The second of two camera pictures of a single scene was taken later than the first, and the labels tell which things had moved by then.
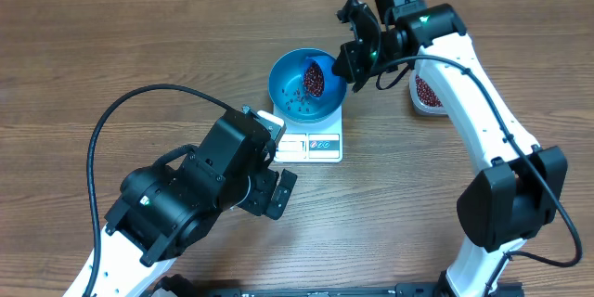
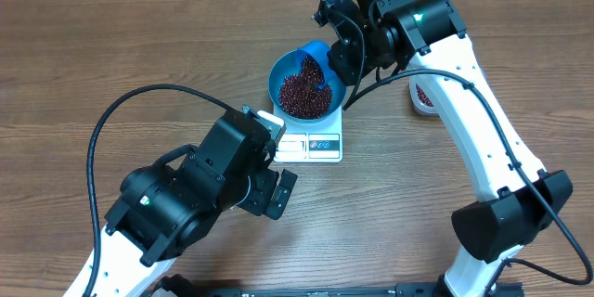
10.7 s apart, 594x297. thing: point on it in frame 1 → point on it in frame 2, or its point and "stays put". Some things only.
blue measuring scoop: [318, 77] → [318, 49]
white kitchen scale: [319, 142] stays put
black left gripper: [265, 182] stays put
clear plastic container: [423, 98] stays put
